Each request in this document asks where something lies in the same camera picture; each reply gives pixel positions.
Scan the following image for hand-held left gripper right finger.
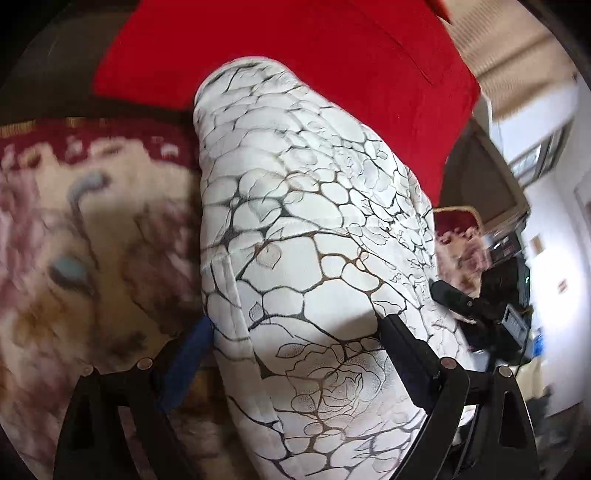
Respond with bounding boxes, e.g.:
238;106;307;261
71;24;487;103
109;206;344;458
379;314;541;480

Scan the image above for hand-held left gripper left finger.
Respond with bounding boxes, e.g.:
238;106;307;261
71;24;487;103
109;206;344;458
53;315;215;480

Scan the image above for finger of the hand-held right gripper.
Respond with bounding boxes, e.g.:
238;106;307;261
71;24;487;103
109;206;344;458
429;279;490;324

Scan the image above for white marble-pattern pillow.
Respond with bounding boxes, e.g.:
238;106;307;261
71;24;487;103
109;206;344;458
193;58;476;480

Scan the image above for dark brown furniture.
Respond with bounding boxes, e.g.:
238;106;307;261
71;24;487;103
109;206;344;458
438;120;529;222

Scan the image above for window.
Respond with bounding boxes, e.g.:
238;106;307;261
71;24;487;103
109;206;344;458
508;124;575;185

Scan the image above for bright red cloth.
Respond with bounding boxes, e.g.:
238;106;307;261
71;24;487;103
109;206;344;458
92;0;481;204

